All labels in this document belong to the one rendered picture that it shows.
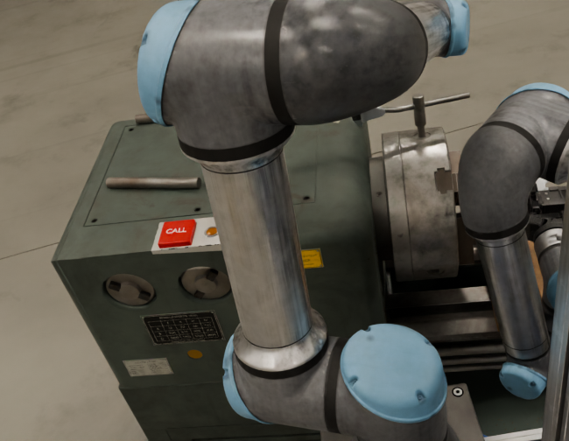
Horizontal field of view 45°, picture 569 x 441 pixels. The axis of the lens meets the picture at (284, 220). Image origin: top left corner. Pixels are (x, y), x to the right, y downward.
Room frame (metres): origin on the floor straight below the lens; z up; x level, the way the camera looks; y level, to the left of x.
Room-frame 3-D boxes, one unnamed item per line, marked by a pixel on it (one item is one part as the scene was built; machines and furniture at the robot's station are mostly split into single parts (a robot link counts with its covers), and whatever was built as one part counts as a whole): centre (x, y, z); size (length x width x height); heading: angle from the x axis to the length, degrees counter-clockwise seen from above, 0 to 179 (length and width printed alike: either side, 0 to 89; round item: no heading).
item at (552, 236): (0.86, -0.47, 1.10); 0.08 x 0.05 x 0.08; 77
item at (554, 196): (0.94, -0.50, 1.10); 0.12 x 0.09 x 0.08; 167
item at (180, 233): (0.97, 0.19, 1.26); 0.06 x 0.06 x 0.02; 78
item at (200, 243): (0.97, 0.17, 1.23); 0.13 x 0.08 x 0.06; 78
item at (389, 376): (0.49, -0.08, 1.33); 0.13 x 0.12 x 0.14; 64
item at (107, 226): (1.16, 0.10, 1.06); 0.59 x 0.48 x 0.39; 78
